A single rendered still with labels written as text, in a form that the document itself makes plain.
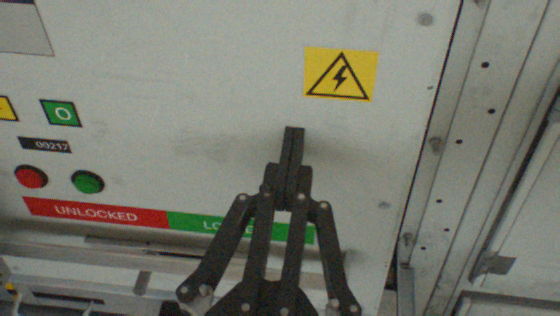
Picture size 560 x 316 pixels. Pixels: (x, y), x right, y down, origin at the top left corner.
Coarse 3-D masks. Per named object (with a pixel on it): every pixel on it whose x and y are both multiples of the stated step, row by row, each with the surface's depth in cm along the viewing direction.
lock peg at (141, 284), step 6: (144, 252) 67; (150, 252) 66; (156, 252) 66; (138, 276) 64; (144, 276) 64; (150, 276) 65; (138, 282) 64; (144, 282) 64; (138, 288) 63; (144, 288) 64; (138, 294) 64
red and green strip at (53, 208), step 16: (32, 208) 63; (48, 208) 63; (64, 208) 62; (80, 208) 62; (96, 208) 62; (112, 208) 61; (128, 208) 61; (128, 224) 63; (144, 224) 63; (160, 224) 62; (176, 224) 62; (192, 224) 62; (208, 224) 61; (288, 224) 59
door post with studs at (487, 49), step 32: (480, 0) 50; (512, 0) 51; (544, 0) 51; (480, 32) 54; (512, 32) 53; (448, 64) 57; (480, 64) 57; (512, 64) 56; (448, 96) 61; (480, 96) 59; (448, 128) 64; (480, 128) 63; (448, 160) 67; (480, 160) 66; (416, 192) 73; (448, 192) 71; (416, 224) 78; (448, 224) 76; (416, 256) 83; (416, 288) 89
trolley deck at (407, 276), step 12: (408, 276) 84; (408, 288) 83; (408, 300) 82; (24, 312) 80; (36, 312) 80; (48, 312) 80; (60, 312) 80; (72, 312) 80; (96, 312) 80; (108, 312) 80; (408, 312) 80
